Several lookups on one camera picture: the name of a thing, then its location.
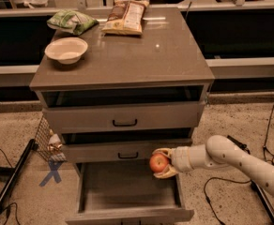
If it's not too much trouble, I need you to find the middle drawer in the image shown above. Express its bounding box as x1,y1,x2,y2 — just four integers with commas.
62,139,192,163

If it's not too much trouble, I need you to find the blue tape cross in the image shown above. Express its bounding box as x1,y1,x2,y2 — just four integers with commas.
39,160,62,187

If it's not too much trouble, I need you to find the white bowl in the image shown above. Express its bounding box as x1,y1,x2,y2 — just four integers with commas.
45,37,88,65

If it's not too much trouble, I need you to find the brown white chip bag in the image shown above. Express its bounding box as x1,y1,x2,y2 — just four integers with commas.
102,0,149,36

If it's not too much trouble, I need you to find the black floor bar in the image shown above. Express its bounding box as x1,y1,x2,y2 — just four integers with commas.
251,182,274,225
0,139,37,213

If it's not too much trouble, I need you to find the bottom drawer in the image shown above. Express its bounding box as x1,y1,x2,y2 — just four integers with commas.
66,159,193,225

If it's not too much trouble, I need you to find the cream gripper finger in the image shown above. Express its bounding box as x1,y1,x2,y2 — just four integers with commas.
152,148,173,158
154,165,179,179

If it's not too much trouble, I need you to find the wire mesh basket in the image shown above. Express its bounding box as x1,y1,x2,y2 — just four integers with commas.
35,117,66,162

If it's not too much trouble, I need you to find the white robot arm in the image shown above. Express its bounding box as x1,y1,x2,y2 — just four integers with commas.
152,135,274,197

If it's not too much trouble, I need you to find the black power adapter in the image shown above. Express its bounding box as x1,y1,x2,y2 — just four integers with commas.
227,135,251,155

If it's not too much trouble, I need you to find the top drawer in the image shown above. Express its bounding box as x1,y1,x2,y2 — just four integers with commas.
43,102,205,134

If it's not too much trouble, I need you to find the grey drawer cabinet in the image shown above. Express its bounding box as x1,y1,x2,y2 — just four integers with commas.
29,7,216,173

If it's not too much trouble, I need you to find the black power cable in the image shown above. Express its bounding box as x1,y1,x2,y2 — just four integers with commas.
203,175,252,225

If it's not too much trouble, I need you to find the drawer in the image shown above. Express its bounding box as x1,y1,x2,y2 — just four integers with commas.
62,139,192,163
43,102,205,134
66,159,193,225

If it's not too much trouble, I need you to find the green snack bag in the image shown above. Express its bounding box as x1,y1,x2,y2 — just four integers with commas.
47,9,99,36

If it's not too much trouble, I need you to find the black floor bar right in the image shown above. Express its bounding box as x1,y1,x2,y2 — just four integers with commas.
251,182,274,225

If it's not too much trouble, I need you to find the red apple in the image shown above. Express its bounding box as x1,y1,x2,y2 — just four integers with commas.
149,153,169,173

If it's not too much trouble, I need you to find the black floor bar left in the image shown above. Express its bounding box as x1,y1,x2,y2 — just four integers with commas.
0,139,37,213

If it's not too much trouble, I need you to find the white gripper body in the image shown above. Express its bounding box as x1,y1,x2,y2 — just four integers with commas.
171,146,192,173

